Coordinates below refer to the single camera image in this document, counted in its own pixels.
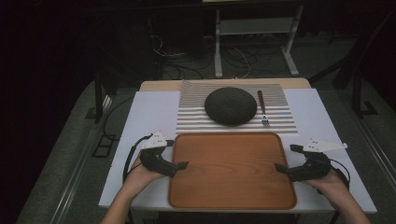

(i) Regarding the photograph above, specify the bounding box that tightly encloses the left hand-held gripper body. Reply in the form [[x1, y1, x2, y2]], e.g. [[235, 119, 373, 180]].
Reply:
[[138, 131, 178, 178]]

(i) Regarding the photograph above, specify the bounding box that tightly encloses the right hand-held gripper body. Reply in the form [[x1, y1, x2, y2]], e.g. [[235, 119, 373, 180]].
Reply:
[[287, 136, 349, 183]]

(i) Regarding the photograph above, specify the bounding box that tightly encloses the brown wooden tray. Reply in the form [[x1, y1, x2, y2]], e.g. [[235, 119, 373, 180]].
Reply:
[[167, 131, 298, 211]]

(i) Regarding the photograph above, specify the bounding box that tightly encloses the person's left hand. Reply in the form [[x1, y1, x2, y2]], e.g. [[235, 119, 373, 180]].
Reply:
[[123, 157, 166, 193]]

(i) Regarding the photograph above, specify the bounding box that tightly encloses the person's right hand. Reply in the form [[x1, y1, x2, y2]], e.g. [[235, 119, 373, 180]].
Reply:
[[303, 169, 352, 211]]

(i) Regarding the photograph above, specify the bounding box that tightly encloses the striped placemat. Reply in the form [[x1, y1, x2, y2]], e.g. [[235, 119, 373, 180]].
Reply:
[[176, 79, 299, 135]]

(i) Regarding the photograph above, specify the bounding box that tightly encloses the dark round plate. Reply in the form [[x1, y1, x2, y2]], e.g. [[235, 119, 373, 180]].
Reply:
[[204, 87, 259, 127]]

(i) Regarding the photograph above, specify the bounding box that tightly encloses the black metal stand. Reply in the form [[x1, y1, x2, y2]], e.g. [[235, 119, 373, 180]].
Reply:
[[84, 70, 120, 124], [332, 12, 394, 119]]

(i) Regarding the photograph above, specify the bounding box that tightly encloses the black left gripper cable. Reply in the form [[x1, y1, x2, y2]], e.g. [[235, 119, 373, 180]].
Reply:
[[121, 133, 154, 185]]

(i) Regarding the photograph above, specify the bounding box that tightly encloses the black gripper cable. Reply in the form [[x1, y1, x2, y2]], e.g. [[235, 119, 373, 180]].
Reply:
[[330, 158, 352, 191], [121, 133, 154, 185]]

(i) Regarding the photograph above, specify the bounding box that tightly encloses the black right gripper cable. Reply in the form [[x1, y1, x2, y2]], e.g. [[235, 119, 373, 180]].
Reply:
[[330, 158, 352, 191]]

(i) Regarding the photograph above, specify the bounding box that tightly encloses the black floor socket frame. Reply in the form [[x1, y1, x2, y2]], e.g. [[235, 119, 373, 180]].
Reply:
[[91, 133, 119, 159]]

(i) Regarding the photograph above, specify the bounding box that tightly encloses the fork with wooden handle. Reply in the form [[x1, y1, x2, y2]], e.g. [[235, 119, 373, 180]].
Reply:
[[257, 90, 271, 128]]

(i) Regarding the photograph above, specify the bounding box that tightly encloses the black floor cable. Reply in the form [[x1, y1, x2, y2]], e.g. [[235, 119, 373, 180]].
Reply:
[[102, 95, 135, 138]]

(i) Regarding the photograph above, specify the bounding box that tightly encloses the tangle of floor cables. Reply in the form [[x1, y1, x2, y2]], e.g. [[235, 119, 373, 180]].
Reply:
[[148, 34, 260, 80]]

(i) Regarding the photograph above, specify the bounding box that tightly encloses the white metal table frame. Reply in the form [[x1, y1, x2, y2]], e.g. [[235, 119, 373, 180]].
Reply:
[[214, 5, 304, 79]]

